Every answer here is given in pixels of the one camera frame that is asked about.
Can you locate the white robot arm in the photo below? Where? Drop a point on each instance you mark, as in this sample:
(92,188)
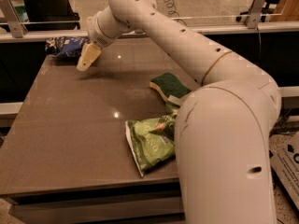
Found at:
(222,129)

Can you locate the black cabinet behind glass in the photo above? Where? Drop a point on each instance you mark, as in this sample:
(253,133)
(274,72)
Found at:
(46,15)

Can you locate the left metal glass bracket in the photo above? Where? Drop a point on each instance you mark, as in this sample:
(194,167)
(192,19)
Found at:
(17,29)

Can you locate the black chair right background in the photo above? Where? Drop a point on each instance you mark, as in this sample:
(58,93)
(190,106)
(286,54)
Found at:
(267,0)

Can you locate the metal glass bracket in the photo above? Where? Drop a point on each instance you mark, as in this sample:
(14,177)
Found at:
(254,14)
(17,29)

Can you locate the right metal glass bracket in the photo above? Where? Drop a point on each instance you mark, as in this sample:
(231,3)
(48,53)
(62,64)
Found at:
(254,14)

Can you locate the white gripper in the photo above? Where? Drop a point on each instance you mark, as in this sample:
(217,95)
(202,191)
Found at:
(97,35)

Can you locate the glass barrier panel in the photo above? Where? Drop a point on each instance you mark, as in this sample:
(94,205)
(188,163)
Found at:
(119,17)

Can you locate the green jalapeno chip bag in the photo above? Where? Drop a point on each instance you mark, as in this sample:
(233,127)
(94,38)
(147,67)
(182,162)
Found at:
(152,140)

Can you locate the white printed floor box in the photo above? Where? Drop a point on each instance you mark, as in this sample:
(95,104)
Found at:
(285,163)

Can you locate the green and yellow sponge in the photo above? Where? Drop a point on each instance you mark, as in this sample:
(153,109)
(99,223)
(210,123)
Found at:
(168,85)

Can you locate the blue chip bag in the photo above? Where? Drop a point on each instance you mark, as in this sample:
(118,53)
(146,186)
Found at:
(65,47)

